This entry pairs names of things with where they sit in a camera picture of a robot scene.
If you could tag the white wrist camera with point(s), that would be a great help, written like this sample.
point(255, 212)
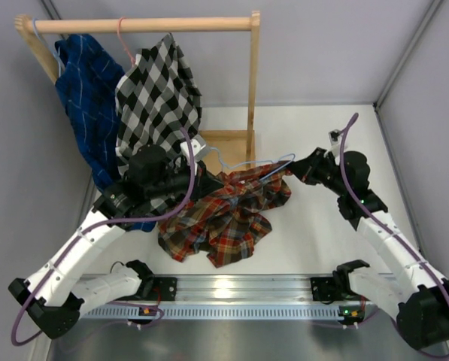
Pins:
point(335, 138)
point(199, 148)

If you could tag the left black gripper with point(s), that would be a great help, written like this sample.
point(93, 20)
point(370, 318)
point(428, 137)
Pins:
point(204, 182)

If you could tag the red orange plaid shirt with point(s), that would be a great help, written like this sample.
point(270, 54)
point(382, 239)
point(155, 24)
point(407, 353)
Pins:
point(228, 223)

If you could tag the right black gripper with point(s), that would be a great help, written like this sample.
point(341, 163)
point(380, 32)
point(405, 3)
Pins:
point(306, 169)

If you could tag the pink hanger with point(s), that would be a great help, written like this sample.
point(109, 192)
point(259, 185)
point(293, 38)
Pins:
point(123, 43)

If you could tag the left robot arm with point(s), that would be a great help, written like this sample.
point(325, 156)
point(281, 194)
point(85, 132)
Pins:
point(152, 189)

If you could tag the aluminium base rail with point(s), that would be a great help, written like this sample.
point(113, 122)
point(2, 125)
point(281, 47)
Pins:
point(212, 289)

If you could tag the black white checkered shirt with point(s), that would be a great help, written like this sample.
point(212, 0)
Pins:
point(155, 99)

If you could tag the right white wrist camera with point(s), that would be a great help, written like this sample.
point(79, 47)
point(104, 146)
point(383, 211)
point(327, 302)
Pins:
point(335, 138)

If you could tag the blue plaid shirt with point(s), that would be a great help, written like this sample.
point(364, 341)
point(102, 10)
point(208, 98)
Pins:
point(86, 89)

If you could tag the light blue hanger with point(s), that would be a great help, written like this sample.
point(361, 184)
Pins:
point(277, 165)
point(54, 54)

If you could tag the perforated cable duct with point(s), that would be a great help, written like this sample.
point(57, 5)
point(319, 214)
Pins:
point(220, 312)

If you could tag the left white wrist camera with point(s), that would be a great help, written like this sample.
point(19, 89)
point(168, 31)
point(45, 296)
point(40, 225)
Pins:
point(199, 148)

